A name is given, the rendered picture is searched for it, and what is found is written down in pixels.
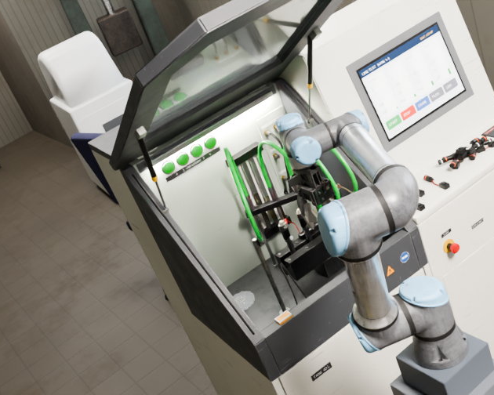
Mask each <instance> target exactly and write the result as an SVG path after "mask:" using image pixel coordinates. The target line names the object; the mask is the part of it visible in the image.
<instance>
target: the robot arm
mask: <svg viewBox="0 0 494 395"><path fill-rule="evenodd" d="M276 126H277V129H278V133H279V136H280V138H281V140H282V144H283V146H284V148H285V152H286V154H287V157H288V159H289V163H290V165H291V167H292V169H293V171H294V173H295V174H293V175H292V176H291V179H289V180H288V183H289V185H290V186H291V187H293V186H295V185H298V189H297V191H298V192H299V193H298V194H297V205H298V208H299V210H300V212H301V214H302V216H303V217H304V219H305V221H306V222H307V224H308V226H309V227H310V228H311V229H312V230H314V223H316V222H318V227H319V230H320V232H321V237H322V240H323V242H324V244H325V247H326V249H327V250H328V252H329V254H330V255H331V256H333V257H338V258H339V259H341V260H343V262H344V266H345V268H346V272H347V276H348V279H349V282H350V285H351V290H352V292H353V295H354V300H355V303H354V306H353V312H351V313H350V314H348V316H347V319H348V321H349V323H350V325H351V327H352V328H353V330H354V333H355V335H356V336H357V338H358V340H359V342H360V343H361V345H362V347H363V349H364V350H365V352H367V353H374V352H376V351H381V350H382V349H383V348H386V347H388V346H391V345H393V344H395V343H397V342H400V341H402V340H404V339H407V338H409V337H411V336H412V354H413V356H414V359H415V361H416V362H417V363H418V364H419V365H420V366H422V367H424V368H427V369H431V370H443V369H447V368H451V367H454V366H456V365H457V364H459V363H460V362H461V361H462V360H463V359H464V358H465V357H466V355H467V354H468V351H469V344H468V341H467V337H466V336H465V334H464V333H463V331H462V330H461V329H460V328H459V326H458V325H457V324H456V322H455V319H454V316H453V313H452V308H451V306H450V302H449V295H448V293H447V292H446V290H445V286H444V285H443V284H442V283H441V282H440V281H439V280H438V279H437V278H435V277H428V276H415V277H410V278H408V279H406V280H405V281H403V282H402V284H401V285H400V287H399V290H398V292H399V293H397V294H395V295H390V294H389V293H388V290H387V284H386V280H385V277H384V273H383V267H382V263H381V260H380V254H379V251H380V249H381V248H382V245H383V237H384V236H387V235H388V234H391V233H393V232H395V231H397V230H400V229H401V228H403V227H404V226H406V225H407V224H408V223H409V221H410V220H411V219H412V217H413V216H414V215H415V213H416V209H417V206H418V204H419V196H420V192H419V187H418V183H417V181H416V178H415V176H414V175H413V174H412V173H411V172H410V171H409V170H408V169H407V168H406V167H405V166H404V165H401V164H397V163H396V162H395V160H394V159H393V158H392V157H391V156H390V155H389V154H388V153H387V152H386V151H385V150H384V149H383V148H382V147H381V146H380V145H379V144H378V143H377V141H376V140H375V139H374V138H373V137H372V136H371V135H370V134H369V130H370V129H369V123H368V120H367V118H366V116H365V115H364V113H363V112H362V111H361V110H359V109H356V110H354V111H350V112H346V113H344V114H343V115H340V116H339V117H336V118H334V119H331V120H329V121H326V122H324V123H321V124H320V125H316V126H315V127H313V128H310V129H308V130H306V128H305V126H304V123H303V120H302V118H301V116H300V114H298V113H289V114H285V115H283V116H281V117H280V118H279V119H278V120H277V121H276ZM341 145H342V147H343V148H344V149H345V151H346V152H347V153H348V154H349V155H350V156H351V158H352V159H353V160H354V162H355V163H356V164H357V165H358V167H359V168H360V169H361V170H362V171H363V172H364V174H365V175H366V177H367V178H368V179H369V181H370V182H371V183H372V185H371V186H368V187H366V188H364V189H361V190H359V191H356V192H354V193H352V194H349V195H347V196H345V197H342V198H340V199H338V200H334V201H333V200H332V199H331V197H332V196H333V195H335V192H334V189H333V187H332V183H331V181H330V179H326V178H324V177H321V175H320V172H319V170H321V168H320V165H318V164H317V160H318V159H319V158H320V156H321V154H323V153H325V152H326V151H329V150H332V149H334V148H336V147H339V146H341ZM330 185H331V186H330ZM307 200H308V201H311V203H312V204H311V203H310V202H308V203H307ZM322 203H323V204H324V206H322V207H321V208H320V209H319V211H318V218H317V216H316V215H315V214H314V213H313V209H312V205H313V206H316V207H318V205H321V204H322Z"/></svg>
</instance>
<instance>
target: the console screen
mask: <svg viewBox="0 0 494 395"><path fill-rule="evenodd" d="M346 69H347V72H348V74H349V76H350V78H351V81H352V82H353V84H354V87H355V89H356V91H357V93H358V95H359V97H360V99H361V102H362V104H363V106H364V108H365V110H366V113H367V115H368V116H369V119H370V121H371V123H372V126H373V128H374V129H375V131H376V134H377V136H378V138H379V140H380V142H381V144H382V146H383V149H384V150H385V151H386V152H389V151H390V150H392V149H394V148H395V147H396V146H397V145H399V144H400V143H402V142H404V141H405V140H407V139H408V138H409V137H411V136H413V135H414V134H416V133H417V132H418V131H420V130H421V129H423V128H425V127H426V126H428V125H429V124H430V123H432V122H433V121H435V120H437V119H438V118H440V117H441V116H442V115H444V114H446V113H447V112H449V111H450V110H451V109H453V108H454V107H456V106H458V105H459V104H461V103H462V102H463V101H464V100H466V99H468V98H469V97H471V96H473V95H474V92H473V89H472V88H471V85H470V83H469V80H468V78H467V75H466V73H465V71H464V69H463V66H462V64H461V62H460V60H459V57H458V55H457V52H456V50H455V47H454V45H453V43H452V40H451V38H450V36H449V33H448V31H447V29H446V26H445V24H444V21H443V19H442V18H441V14H440V13H439V11H438V12H436V13H435V14H433V15H431V16H429V17H428V18H426V19H425V20H423V21H421V22H419V23H418V24H416V25H415V26H413V27H411V28H409V29H408V30H407V31H404V32H403V33H401V34H400V35H398V36H396V37H395V38H392V39H391V40H390V41H388V42H386V43H384V44H383V45H381V46H380V47H378V48H376V49H374V50H373V51H371V52H370V53H368V54H366V55H364V56H363V57H361V58H360V59H358V60H356V61H354V62H353V63H351V64H349V65H348V66H346Z"/></svg>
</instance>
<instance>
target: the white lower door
mask: <svg viewBox="0 0 494 395"><path fill-rule="evenodd" d="M415 276H425V273H424V271H423V268H421V269H420V270H418V271H417V272H416V273H414V274H413V275H412V276H411V277H415ZM409 278H410V277H409ZM410 343H412V336H411V337H409V338H407V339H404V340H402V341H400V342H397V343H395V344H393V345H391V346H388V347H386V348H383V349H382V350H381V351H376V352H374V353H367V352H365V350H364V349H363V347H362V345H361V343H360V342H359V340H358V338H357V336H356V335H355V333H354V330H353V328H352V327H351V325H350V323H349V324H348V325H346V326H345V327H344V328H342V329H341V330H340V331H338V332H337V333H336V334H335V335H333V336H332V337H331V338H330V339H328V340H327V341H325V342H324V343H322V344H321V345H320V346H319V347H318V348H316V349H315V350H314V351H312V352H311V353H309V354H308V355H307V356H305V358H303V359H302V360H301V361H299V362H298V363H297V364H295V365H294V366H292V367H291V368H290V369H289V370H288V371H286V372H285V373H284V374H281V375H280V376H279V377H278V380H279V382H280V383H281V386H282V389H283V390H284V392H285V395H393V393H392V390H391V387H390V384H391V383H392V382H393V381H394V380H395V379H396V378H397V377H398V376H399V375H400V374H401V372H400V369H399V367H398V362H397V360H396V356H397V355H398V354H399V353H400V352H401V351H403V349H405V348H406V347H407V346H408V345H409V344H410Z"/></svg>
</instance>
